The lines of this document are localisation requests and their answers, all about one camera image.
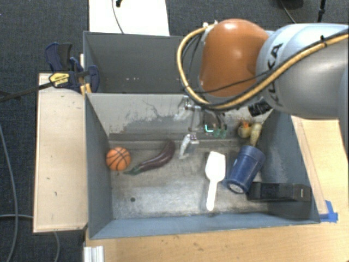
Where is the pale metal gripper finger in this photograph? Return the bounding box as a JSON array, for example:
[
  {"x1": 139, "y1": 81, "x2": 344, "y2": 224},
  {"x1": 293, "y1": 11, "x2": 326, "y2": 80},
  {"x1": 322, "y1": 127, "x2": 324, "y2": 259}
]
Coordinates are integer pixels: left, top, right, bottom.
[
  {"x1": 173, "y1": 97, "x2": 191, "y2": 121},
  {"x1": 178, "y1": 134, "x2": 200, "y2": 159}
]

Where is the white plastic scoop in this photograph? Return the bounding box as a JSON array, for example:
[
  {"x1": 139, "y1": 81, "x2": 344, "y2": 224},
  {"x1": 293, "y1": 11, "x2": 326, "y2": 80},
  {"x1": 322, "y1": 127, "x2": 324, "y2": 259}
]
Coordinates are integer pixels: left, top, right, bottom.
[{"x1": 204, "y1": 151, "x2": 227, "y2": 212}]

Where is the purple toy eggplant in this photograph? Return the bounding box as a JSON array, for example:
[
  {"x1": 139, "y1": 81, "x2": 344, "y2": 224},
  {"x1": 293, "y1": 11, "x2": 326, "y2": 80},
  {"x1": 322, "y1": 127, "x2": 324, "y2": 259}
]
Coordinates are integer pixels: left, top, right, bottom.
[{"x1": 123, "y1": 139, "x2": 177, "y2": 176}]

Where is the yellow rubber duck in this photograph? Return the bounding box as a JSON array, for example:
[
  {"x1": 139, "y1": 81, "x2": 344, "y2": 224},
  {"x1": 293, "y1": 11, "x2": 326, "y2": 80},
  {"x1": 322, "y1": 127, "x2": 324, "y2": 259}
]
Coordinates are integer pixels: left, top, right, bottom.
[{"x1": 237, "y1": 121, "x2": 252, "y2": 139}]

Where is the dark blue plastic cup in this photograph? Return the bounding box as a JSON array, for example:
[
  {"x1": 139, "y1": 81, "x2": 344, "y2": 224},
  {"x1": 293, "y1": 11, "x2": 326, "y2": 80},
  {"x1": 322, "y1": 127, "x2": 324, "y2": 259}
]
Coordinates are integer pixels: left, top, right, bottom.
[{"x1": 226, "y1": 145, "x2": 266, "y2": 195}]

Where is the pale yellow toy vegetable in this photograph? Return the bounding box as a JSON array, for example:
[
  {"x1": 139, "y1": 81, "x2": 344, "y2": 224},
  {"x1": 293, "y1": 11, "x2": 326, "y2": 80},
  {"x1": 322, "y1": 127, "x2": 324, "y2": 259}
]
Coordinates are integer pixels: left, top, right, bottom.
[{"x1": 249, "y1": 122, "x2": 263, "y2": 147}]

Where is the grey metal bin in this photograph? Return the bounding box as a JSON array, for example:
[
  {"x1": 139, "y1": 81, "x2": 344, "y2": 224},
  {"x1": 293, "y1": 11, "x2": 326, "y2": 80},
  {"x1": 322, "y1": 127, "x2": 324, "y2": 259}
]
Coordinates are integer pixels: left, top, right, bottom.
[{"x1": 82, "y1": 31, "x2": 321, "y2": 240}]

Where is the orange toy basketball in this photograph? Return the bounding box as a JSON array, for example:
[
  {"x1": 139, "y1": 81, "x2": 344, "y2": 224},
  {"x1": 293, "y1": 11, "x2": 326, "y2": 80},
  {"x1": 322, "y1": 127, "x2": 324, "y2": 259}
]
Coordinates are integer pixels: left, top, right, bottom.
[{"x1": 105, "y1": 146, "x2": 132, "y2": 172}]

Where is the black flat block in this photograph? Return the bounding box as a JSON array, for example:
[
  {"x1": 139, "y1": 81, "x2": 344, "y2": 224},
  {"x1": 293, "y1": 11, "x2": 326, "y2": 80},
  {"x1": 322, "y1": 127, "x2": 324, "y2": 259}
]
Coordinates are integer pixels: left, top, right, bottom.
[{"x1": 246, "y1": 182, "x2": 312, "y2": 203}]

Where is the pale wood board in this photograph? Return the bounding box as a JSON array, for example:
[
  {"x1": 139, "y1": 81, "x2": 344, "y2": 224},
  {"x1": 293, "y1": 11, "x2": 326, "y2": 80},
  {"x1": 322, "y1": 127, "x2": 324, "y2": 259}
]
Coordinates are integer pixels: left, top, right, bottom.
[{"x1": 33, "y1": 73, "x2": 89, "y2": 233}]

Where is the black cylinder on white bracket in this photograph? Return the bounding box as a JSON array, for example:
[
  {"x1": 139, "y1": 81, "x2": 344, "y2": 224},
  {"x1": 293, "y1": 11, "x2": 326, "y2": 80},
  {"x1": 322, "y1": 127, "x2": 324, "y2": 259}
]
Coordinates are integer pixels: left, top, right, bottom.
[{"x1": 247, "y1": 99, "x2": 273, "y2": 117}]

